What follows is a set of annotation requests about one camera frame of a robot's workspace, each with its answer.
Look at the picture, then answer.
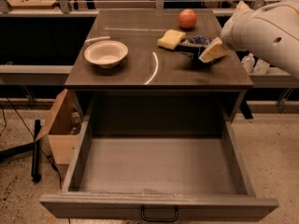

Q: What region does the clear plastic bottle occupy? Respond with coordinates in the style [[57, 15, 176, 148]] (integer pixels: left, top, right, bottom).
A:
[[252, 59, 270, 75], [241, 53, 255, 73]]

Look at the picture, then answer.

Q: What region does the blue chip bag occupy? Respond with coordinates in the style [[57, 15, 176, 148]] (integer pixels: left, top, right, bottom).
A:
[[175, 35, 216, 66]]

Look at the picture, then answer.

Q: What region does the white bowl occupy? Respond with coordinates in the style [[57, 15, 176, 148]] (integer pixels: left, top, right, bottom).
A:
[[84, 40, 128, 68]]

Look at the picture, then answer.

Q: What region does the right clear plastic bottle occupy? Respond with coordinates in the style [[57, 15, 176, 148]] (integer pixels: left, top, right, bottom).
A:
[[252, 59, 270, 75]]

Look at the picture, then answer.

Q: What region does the left clear plastic bottle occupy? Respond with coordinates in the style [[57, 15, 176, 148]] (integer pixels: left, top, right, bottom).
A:
[[241, 53, 255, 73]]

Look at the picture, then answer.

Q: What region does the open grey top drawer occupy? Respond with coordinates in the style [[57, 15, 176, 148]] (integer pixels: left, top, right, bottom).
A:
[[38, 96, 279, 223]]

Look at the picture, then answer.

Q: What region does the yellow sponge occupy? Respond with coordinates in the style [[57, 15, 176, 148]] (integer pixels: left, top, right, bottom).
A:
[[157, 29, 186, 50]]

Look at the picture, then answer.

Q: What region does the black cable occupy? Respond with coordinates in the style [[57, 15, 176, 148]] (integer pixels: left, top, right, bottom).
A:
[[0, 91, 64, 191]]

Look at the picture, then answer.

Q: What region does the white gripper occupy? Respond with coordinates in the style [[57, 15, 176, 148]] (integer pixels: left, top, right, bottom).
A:
[[199, 1, 253, 63]]

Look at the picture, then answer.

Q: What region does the cardboard box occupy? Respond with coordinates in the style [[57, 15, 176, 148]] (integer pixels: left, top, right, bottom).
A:
[[36, 89, 80, 164]]

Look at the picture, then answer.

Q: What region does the grey cabinet with top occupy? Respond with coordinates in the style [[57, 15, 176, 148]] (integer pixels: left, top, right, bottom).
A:
[[64, 8, 254, 137]]

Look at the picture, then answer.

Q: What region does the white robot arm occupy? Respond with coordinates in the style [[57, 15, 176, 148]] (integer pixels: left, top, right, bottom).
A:
[[199, 0, 299, 78]]

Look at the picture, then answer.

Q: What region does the black drawer handle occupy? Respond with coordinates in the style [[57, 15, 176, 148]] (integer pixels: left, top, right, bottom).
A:
[[140, 206, 178, 223]]

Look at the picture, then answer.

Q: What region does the red apple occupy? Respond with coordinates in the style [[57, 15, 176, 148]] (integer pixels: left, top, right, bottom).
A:
[[178, 9, 197, 29]]

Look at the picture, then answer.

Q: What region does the black stand leg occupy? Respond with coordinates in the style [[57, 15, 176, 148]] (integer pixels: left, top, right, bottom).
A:
[[0, 119, 43, 183]]

